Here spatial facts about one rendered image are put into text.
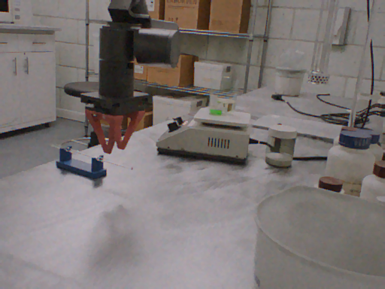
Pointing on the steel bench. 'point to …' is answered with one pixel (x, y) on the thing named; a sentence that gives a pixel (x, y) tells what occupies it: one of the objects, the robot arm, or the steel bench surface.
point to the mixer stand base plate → (316, 131)
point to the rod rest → (95, 170)
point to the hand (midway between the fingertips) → (114, 146)
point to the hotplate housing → (208, 141)
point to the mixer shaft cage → (319, 77)
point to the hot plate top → (242, 119)
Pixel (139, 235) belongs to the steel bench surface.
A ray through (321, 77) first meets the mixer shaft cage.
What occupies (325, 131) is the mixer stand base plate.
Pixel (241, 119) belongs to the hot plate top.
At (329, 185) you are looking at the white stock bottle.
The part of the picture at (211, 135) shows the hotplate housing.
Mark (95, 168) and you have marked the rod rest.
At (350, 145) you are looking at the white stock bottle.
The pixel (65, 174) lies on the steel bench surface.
